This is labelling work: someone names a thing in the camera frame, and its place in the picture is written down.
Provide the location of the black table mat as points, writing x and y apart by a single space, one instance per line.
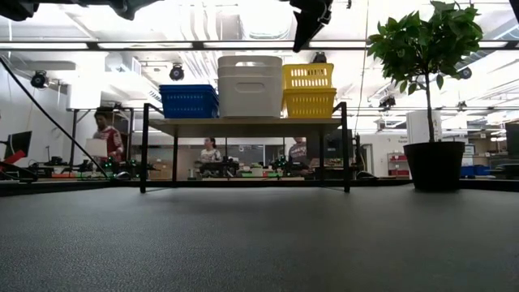
259 243

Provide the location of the black plant pot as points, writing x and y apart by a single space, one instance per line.
434 166

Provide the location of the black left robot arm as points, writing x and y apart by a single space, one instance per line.
16 8

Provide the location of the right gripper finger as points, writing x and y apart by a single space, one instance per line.
308 30

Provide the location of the red storage shelf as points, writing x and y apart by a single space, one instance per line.
399 160

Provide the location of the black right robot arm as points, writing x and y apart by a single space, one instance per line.
515 8

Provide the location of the black ceiling spotlight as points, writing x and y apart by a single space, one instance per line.
465 73
39 79
177 73
319 58

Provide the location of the green leafy plant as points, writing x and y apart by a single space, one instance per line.
421 40

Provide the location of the blue plastic basket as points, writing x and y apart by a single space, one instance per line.
188 105
188 85
188 88

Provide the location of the yellow plastic basket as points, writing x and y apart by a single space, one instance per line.
308 81
310 107

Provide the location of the blue storage bins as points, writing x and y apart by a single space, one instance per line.
474 170

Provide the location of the person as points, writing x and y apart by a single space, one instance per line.
111 140
299 154
210 155

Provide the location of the white plastic basket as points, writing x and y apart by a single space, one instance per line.
227 61
249 72
249 105

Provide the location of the wooden shelf with black legs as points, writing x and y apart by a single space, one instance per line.
243 126

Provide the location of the white pillar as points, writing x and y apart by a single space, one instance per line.
417 127

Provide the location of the white sheet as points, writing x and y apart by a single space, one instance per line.
96 148

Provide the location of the black computer monitor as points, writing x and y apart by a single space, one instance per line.
18 144

